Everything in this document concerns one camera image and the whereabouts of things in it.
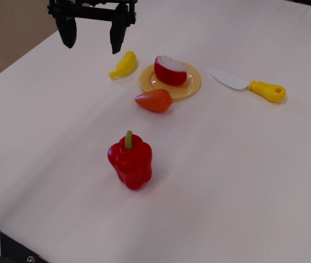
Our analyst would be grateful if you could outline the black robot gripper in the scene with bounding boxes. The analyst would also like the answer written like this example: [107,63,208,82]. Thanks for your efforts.
[48,1,137,54]

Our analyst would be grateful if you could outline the yellow plastic plate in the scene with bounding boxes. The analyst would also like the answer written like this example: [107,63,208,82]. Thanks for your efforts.
[140,62,201,100]

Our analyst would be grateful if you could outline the yellow toy banana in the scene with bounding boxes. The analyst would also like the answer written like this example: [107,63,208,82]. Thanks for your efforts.
[108,51,137,79]

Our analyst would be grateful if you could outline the orange toy carrot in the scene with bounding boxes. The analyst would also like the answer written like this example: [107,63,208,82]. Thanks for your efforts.
[135,89,173,112]

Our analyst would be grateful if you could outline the red toy bell pepper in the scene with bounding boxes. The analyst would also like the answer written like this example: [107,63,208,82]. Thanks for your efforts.
[107,130,153,190]

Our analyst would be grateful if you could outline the white toy knife yellow handle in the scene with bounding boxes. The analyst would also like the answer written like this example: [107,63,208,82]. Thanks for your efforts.
[208,67,286,103]

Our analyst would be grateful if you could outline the black corner bracket with screw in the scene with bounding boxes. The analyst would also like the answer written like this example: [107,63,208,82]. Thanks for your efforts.
[0,232,48,263]

